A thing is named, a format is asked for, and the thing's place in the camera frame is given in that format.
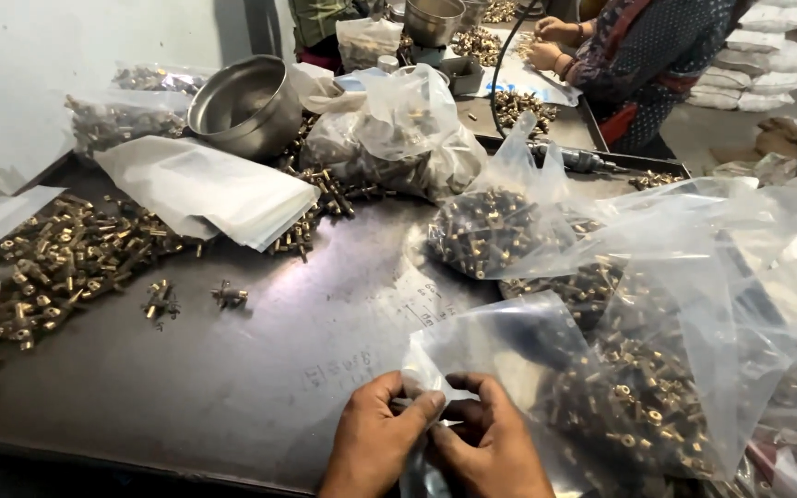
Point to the large steel bowl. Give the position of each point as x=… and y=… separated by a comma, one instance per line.
x=250, y=104

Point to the person's left hand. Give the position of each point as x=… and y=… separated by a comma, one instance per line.
x=371, y=442

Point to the loose white plastic sheet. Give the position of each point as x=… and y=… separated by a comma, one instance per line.
x=1, y=214

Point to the tied bag of brass fittings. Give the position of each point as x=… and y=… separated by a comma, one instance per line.
x=488, y=228

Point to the small row of brass fittings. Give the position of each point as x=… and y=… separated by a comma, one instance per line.
x=654, y=180

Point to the stack of white plastic bags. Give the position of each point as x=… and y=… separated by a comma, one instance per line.
x=205, y=187

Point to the crumpled clear bag with fittings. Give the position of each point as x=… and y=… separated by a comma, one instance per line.
x=391, y=138

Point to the small bag of brass fittings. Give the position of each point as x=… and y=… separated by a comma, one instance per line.
x=365, y=45

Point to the small steel pot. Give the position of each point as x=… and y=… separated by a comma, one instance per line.
x=473, y=10

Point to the clear bag of brass fittings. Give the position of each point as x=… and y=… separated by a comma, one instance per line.
x=118, y=121
x=160, y=78

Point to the person's right hand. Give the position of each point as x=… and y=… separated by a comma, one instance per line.
x=492, y=456

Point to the grey pneumatic tool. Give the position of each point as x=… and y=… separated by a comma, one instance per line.
x=575, y=159

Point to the large open bag of fittings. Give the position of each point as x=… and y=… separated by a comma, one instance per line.
x=647, y=373

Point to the heap of grey sacks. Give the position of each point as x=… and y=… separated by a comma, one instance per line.
x=793, y=162

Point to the small clear plastic bag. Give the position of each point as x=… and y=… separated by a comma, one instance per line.
x=502, y=339

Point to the white and blue sheet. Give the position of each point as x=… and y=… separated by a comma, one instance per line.
x=530, y=83

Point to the single brass fitting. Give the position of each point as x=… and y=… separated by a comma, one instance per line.
x=230, y=295

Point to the white bottle cap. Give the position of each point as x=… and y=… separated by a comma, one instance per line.
x=388, y=63

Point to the scattered pile of brass fittings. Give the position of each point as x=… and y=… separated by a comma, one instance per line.
x=326, y=197

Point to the large heap of brass fittings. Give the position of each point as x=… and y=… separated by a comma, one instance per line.
x=52, y=263

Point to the stack of white sacks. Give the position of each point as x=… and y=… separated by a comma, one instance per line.
x=758, y=62

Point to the small cluster of brass fittings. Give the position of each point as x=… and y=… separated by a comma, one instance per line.
x=160, y=301

